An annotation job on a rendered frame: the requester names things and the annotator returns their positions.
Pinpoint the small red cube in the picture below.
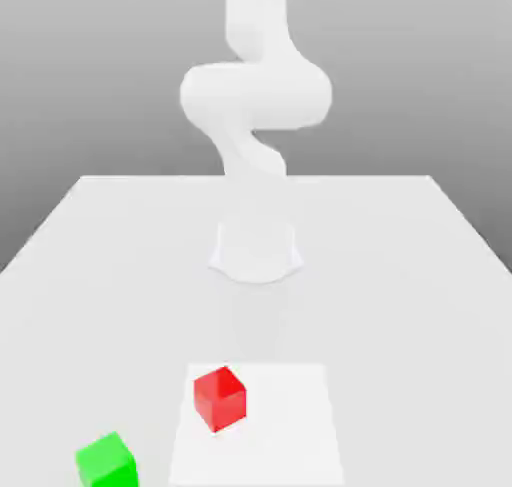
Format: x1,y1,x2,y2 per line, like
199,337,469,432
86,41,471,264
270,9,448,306
193,365,248,434

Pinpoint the small green cube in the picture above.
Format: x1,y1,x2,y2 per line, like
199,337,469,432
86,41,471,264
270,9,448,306
74,431,140,487

